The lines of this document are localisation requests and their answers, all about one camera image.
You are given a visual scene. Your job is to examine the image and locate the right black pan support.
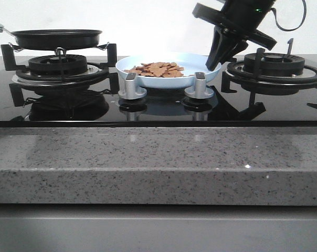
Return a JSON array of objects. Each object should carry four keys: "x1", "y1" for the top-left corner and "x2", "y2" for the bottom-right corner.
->
[{"x1": 221, "y1": 38, "x2": 317, "y2": 109}]

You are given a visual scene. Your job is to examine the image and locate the left black pan support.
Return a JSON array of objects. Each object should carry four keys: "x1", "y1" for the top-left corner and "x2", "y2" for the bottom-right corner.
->
[{"x1": 1, "y1": 43, "x2": 117, "y2": 91}]

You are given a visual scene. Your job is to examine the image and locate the right silver stove knob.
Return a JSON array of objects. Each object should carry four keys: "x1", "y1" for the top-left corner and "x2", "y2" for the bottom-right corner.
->
[{"x1": 184, "y1": 72, "x2": 214, "y2": 99}]

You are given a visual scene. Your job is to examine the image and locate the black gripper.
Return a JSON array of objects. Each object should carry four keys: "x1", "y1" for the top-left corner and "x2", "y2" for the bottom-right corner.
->
[{"x1": 193, "y1": 0, "x2": 277, "y2": 71}]

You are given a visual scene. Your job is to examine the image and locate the black gas burner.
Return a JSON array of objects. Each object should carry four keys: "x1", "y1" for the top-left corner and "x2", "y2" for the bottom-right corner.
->
[
  {"x1": 28, "y1": 54, "x2": 87, "y2": 76},
  {"x1": 243, "y1": 52, "x2": 305, "y2": 77}
]

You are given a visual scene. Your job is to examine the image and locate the right black gas burner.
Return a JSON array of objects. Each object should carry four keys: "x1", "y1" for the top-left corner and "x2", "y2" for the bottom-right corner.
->
[{"x1": 243, "y1": 52, "x2": 305, "y2": 77}]

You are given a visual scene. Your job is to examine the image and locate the left silver stove knob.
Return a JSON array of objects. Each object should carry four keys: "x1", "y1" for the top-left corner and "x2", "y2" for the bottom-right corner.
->
[{"x1": 118, "y1": 73, "x2": 147, "y2": 100}]

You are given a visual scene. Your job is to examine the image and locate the silver stove knob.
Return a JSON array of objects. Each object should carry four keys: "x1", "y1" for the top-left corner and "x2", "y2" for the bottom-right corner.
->
[
  {"x1": 118, "y1": 73, "x2": 147, "y2": 100},
  {"x1": 184, "y1": 72, "x2": 214, "y2": 99}
]

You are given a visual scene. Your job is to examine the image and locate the black frying pan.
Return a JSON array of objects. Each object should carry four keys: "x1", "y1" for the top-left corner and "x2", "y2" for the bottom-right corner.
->
[{"x1": 0, "y1": 24, "x2": 102, "y2": 50}]

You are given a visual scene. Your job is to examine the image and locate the black glass cooktop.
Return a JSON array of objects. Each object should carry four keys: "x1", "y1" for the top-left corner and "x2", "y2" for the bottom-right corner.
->
[{"x1": 0, "y1": 55, "x2": 317, "y2": 128}]

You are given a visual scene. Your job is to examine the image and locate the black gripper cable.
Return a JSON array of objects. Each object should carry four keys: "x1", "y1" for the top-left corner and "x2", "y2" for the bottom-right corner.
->
[{"x1": 270, "y1": 0, "x2": 308, "y2": 32}]

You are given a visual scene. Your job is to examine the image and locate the brown meat pieces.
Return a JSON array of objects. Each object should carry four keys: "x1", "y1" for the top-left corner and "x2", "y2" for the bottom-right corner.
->
[{"x1": 124, "y1": 62, "x2": 184, "y2": 78}]

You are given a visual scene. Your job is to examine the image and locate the black pan support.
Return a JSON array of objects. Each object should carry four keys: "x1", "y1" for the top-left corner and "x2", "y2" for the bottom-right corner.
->
[
  {"x1": 1, "y1": 43, "x2": 117, "y2": 91},
  {"x1": 221, "y1": 38, "x2": 317, "y2": 109}
]

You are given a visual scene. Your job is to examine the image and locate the grey cabinet front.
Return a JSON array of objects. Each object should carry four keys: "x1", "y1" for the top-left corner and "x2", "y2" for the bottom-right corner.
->
[{"x1": 0, "y1": 205, "x2": 317, "y2": 251}]

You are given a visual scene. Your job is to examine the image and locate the left black gas burner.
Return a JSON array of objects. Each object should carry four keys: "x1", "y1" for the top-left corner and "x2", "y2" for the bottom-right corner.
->
[{"x1": 28, "y1": 54, "x2": 87, "y2": 76}]

